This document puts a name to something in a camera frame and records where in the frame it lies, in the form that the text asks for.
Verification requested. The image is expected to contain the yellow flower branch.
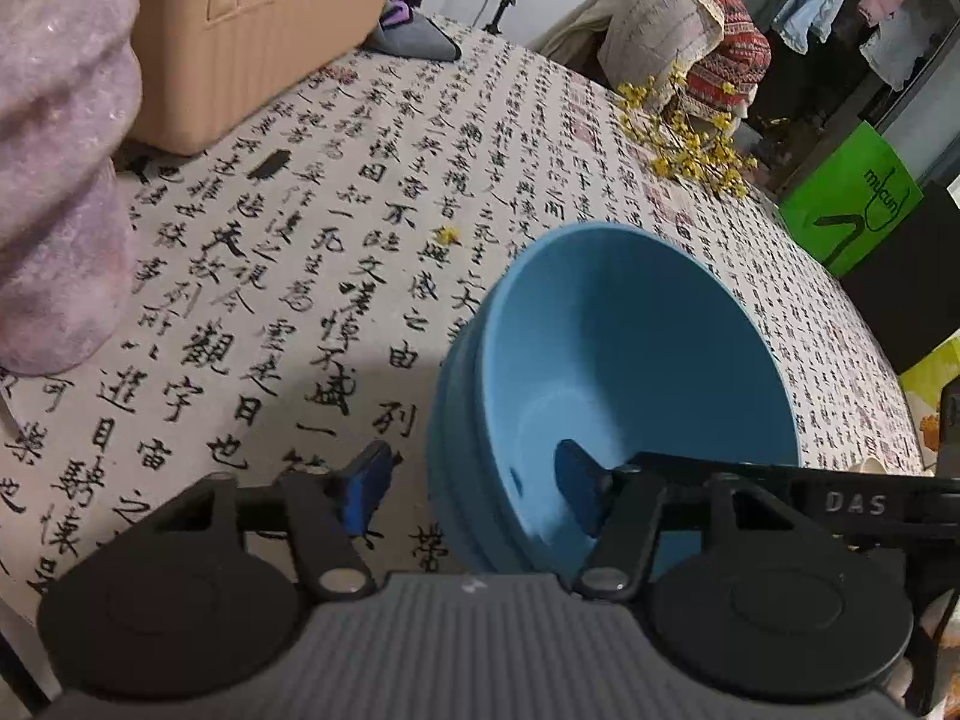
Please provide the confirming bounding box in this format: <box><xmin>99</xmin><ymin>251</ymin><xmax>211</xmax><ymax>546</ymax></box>
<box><xmin>615</xmin><ymin>64</ymin><xmax>758</xmax><ymax>200</ymax></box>

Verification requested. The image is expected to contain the mottled purple ceramic vase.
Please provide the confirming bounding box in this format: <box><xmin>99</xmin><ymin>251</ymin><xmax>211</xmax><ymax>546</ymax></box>
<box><xmin>0</xmin><ymin>0</ymin><xmax>143</xmax><ymax>376</ymax></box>

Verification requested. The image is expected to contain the hanging white shirt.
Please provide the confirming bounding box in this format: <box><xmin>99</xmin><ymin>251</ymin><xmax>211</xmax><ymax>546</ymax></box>
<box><xmin>859</xmin><ymin>4</ymin><xmax>946</xmax><ymax>91</ymax></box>

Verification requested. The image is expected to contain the grey purple pouch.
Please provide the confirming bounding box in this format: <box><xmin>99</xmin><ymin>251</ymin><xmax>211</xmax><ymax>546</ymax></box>
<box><xmin>364</xmin><ymin>0</ymin><xmax>462</xmax><ymax>62</ymax></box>

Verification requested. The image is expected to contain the pink beige hard case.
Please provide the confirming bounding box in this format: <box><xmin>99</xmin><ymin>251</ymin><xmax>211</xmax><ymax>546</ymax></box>
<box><xmin>124</xmin><ymin>0</ymin><xmax>406</xmax><ymax>157</ymax></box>

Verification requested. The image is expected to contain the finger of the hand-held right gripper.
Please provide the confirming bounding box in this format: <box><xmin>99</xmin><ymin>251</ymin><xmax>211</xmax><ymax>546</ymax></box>
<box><xmin>634</xmin><ymin>451</ymin><xmax>811</xmax><ymax>494</ymax></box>

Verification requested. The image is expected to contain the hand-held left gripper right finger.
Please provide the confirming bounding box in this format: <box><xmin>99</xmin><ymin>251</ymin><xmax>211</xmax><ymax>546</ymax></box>
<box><xmin>553</xmin><ymin>439</ymin><xmax>833</xmax><ymax>601</ymax></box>

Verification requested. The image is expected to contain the yellow printed bag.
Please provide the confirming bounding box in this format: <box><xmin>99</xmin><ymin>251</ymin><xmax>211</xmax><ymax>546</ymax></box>
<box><xmin>898</xmin><ymin>341</ymin><xmax>960</xmax><ymax>466</ymax></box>

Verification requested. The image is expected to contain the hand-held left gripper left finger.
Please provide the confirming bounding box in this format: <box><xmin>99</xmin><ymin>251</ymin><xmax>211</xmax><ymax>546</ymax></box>
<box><xmin>146</xmin><ymin>439</ymin><xmax>397</xmax><ymax>601</ymax></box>

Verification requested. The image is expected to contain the beige coat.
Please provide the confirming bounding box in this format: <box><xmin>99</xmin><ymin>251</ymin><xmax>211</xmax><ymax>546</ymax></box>
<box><xmin>540</xmin><ymin>0</ymin><xmax>623</xmax><ymax>72</ymax></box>

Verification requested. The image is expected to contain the green paper bag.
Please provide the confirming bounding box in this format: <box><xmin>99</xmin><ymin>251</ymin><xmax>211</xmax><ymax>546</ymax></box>
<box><xmin>778</xmin><ymin>120</ymin><xmax>925</xmax><ymax>277</ymax></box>

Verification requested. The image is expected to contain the cream quilted cloth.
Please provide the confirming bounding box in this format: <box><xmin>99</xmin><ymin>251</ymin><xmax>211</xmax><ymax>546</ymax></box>
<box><xmin>598</xmin><ymin>0</ymin><xmax>732</xmax><ymax>95</ymax></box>

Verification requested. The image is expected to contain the black panel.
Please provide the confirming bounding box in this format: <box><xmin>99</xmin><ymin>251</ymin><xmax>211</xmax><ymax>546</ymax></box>
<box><xmin>840</xmin><ymin>181</ymin><xmax>960</xmax><ymax>376</ymax></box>

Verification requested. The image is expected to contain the red patterned cloth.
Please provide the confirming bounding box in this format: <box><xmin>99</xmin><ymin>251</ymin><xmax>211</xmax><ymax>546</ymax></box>
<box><xmin>671</xmin><ymin>0</ymin><xmax>772</xmax><ymax>121</ymax></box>

